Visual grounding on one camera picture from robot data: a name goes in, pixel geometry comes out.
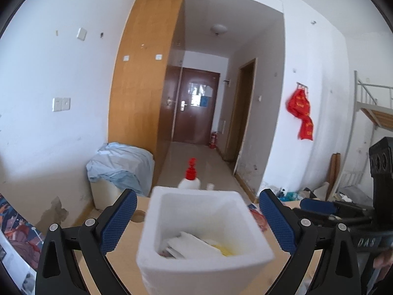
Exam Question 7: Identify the white storage box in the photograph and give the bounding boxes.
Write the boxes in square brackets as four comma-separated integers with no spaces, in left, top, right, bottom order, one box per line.
[91,180,123,211]

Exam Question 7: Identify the wooden planks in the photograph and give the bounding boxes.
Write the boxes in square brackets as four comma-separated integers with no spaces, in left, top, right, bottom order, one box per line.
[326,153,341,191]

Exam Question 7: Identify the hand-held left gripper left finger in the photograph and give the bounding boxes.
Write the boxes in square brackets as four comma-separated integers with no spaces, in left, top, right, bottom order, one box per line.
[35,188,139,295]

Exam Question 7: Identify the dark brown entrance door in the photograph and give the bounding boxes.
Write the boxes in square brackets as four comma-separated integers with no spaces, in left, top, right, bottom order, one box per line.
[173,68,221,146]

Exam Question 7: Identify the double white wall socket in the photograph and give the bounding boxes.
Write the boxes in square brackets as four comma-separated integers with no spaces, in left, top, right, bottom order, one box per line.
[52,97,71,112]

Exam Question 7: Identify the white bottle red pump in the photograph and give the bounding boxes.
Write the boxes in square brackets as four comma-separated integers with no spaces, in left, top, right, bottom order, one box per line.
[178,158,201,190]

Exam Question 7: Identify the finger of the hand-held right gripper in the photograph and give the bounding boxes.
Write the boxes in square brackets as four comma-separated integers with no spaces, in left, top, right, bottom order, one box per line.
[319,216,373,226]
[299,198,373,216]

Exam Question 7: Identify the printed cartoon poster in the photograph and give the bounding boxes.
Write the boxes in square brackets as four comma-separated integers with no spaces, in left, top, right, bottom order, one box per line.
[0,193,46,292]

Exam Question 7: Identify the wooden side door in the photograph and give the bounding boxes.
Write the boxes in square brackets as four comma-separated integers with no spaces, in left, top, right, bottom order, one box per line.
[225,58,257,177]

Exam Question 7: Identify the wooden wardrobe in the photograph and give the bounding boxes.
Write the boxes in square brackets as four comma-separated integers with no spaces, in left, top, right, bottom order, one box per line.
[107,0,186,197]

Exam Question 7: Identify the pile of assorted clutter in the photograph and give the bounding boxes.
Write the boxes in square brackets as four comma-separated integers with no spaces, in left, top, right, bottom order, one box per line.
[276,186,332,203]

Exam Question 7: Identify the metal bunk bed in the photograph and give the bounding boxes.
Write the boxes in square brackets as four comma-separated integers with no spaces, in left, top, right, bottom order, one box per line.
[333,71,393,197]

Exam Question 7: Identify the person's right hand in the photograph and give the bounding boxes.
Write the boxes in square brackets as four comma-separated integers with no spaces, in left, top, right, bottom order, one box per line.
[373,246,393,283]

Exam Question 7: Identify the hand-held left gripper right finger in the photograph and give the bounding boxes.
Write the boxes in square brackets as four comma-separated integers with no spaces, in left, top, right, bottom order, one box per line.
[259,188,361,295]

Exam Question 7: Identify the red snack packet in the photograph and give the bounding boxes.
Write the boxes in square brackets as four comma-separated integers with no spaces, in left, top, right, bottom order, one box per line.
[248,204,269,232]

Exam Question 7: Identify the white foam box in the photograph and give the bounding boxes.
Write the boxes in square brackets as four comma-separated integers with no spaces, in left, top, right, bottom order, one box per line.
[136,186,275,295]

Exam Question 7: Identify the light blue sheet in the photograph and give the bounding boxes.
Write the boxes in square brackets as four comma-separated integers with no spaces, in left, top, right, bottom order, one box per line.
[86,142,155,196]

